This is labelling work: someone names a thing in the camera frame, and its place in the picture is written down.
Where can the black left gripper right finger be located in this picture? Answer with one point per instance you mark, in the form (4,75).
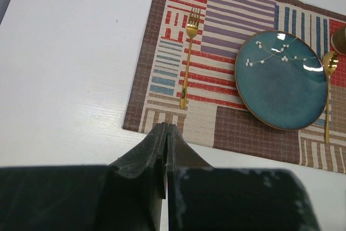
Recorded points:
(180,158)

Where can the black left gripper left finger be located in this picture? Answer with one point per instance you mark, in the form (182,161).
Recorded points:
(140,178)

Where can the blue ceramic plate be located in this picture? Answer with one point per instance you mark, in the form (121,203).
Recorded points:
(281,80)

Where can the gold fork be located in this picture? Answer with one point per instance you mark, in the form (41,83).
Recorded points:
(192,31)

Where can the patchwork striped cloth placemat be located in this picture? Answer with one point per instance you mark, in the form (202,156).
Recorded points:
(215,115)

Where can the gold spoon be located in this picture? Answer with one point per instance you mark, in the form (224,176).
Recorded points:
(329,62)

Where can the beige metal cup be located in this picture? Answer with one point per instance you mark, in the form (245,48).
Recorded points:
(338,41)

